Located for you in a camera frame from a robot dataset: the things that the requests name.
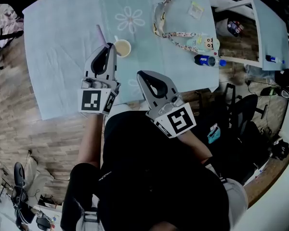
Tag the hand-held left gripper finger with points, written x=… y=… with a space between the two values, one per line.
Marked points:
x=112 y=66
x=88 y=66

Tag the pink cloth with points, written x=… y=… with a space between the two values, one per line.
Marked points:
x=10 y=24

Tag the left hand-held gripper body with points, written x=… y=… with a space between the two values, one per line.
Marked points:
x=90 y=100

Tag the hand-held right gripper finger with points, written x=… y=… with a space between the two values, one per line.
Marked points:
x=145 y=90
x=169 y=83

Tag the teal pouch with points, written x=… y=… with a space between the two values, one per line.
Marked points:
x=214 y=135

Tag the purple bendy straw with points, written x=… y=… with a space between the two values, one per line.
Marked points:
x=100 y=34

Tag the white bag with wrappers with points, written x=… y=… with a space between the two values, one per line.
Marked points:
x=231 y=28

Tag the person's black shirt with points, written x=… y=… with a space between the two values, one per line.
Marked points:
x=154 y=177

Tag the beige cloth bag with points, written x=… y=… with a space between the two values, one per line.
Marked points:
x=36 y=177

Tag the person's light trousers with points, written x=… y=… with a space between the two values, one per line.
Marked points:
x=125 y=108

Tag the pale green cartoon pouch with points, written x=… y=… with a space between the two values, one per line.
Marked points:
x=209 y=43

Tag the person's left forearm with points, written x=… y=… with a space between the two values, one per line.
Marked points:
x=90 y=141

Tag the blue label plastic bottle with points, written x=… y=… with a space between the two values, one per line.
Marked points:
x=273 y=59

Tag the pale blue flowered tablecloth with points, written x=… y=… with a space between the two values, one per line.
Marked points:
x=62 y=56

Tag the person's right forearm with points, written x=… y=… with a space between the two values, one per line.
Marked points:
x=195 y=143

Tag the small clear plastic packet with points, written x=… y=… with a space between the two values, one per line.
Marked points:
x=195 y=9

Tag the blue label cola bottle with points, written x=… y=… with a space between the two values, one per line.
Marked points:
x=203 y=60

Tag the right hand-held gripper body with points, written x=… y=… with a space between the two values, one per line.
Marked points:
x=180 y=121

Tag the white cup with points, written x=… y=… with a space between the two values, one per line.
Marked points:
x=124 y=49

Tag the white table with blue top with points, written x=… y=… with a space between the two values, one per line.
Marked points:
x=272 y=32

